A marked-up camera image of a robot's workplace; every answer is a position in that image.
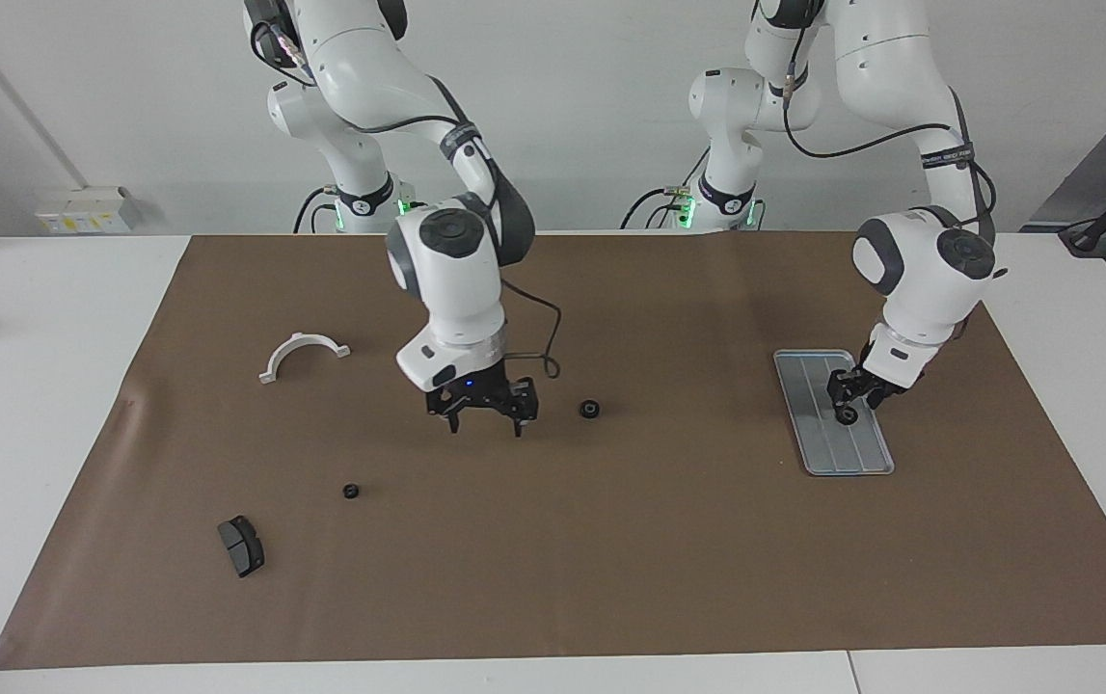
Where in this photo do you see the short dark grey brake pad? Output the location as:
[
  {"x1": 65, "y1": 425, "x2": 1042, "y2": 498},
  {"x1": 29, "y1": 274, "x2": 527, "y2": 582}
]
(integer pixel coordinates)
[{"x1": 217, "y1": 516, "x2": 266, "y2": 579}]

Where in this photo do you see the white wall socket box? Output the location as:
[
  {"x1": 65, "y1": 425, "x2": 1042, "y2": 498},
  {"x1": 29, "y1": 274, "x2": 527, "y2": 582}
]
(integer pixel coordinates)
[{"x1": 35, "y1": 186, "x2": 141, "y2": 235}]

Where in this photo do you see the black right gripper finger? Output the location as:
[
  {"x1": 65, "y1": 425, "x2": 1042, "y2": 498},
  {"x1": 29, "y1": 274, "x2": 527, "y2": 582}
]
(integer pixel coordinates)
[
  {"x1": 425, "y1": 386, "x2": 464, "y2": 436},
  {"x1": 504, "y1": 378, "x2": 540, "y2": 439}
]

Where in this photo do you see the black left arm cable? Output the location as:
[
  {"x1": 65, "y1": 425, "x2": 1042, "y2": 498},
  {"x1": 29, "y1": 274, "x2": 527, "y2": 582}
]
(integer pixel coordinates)
[{"x1": 782, "y1": 58, "x2": 999, "y2": 242}]

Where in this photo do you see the silver metal ribbed tray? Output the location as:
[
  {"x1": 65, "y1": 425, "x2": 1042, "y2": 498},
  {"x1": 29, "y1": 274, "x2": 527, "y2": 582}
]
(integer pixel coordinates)
[{"x1": 772, "y1": 349, "x2": 897, "y2": 477}]

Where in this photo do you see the white plastic half-ring clamp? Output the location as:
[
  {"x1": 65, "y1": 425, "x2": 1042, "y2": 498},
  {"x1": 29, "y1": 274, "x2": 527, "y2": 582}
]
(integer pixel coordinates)
[{"x1": 258, "y1": 332, "x2": 352, "y2": 386}]

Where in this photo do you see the black base cable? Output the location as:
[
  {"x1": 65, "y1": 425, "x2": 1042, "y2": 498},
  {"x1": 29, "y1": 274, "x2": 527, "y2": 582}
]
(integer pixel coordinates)
[
  {"x1": 292, "y1": 186, "x2": 339, "y2": 235},
  {"x1": 620, "y1": 149, "x2": 710, "y2": 232}
]

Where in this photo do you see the brown paper table mat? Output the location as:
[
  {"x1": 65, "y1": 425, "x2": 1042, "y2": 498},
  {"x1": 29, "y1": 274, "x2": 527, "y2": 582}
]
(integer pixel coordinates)
[{"x1": 0, "y1": 231, "x2": 1106, "y2": 671}]

